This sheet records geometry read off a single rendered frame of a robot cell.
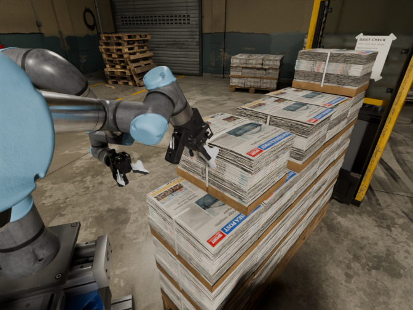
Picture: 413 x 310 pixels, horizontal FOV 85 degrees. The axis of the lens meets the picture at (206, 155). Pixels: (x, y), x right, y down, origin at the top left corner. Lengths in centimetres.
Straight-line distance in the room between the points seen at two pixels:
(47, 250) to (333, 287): 156
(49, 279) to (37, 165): 61
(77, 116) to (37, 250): 45
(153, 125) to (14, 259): 52
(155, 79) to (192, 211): 48
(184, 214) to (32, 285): 45
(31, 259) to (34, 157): 62
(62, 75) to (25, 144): 63
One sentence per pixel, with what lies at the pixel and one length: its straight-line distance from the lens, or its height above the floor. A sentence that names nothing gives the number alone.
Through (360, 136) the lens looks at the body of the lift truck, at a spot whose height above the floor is 60.
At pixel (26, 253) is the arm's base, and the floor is 88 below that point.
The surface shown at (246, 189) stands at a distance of 76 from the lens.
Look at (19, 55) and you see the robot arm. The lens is 89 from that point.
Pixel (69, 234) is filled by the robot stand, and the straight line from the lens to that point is 90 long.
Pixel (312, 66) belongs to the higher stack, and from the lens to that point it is 163.
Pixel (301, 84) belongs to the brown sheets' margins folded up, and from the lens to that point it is 165.
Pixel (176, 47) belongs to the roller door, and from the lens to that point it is 855.
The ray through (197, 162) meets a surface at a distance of 88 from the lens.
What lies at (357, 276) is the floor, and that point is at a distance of 194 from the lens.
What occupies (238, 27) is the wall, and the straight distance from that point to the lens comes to 778.
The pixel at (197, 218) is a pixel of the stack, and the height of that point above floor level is 83.
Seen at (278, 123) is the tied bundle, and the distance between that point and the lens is 107.
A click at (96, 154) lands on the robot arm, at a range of 119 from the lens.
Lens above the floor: 140
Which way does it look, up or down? 29 degrees down
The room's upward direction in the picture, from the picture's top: straight up
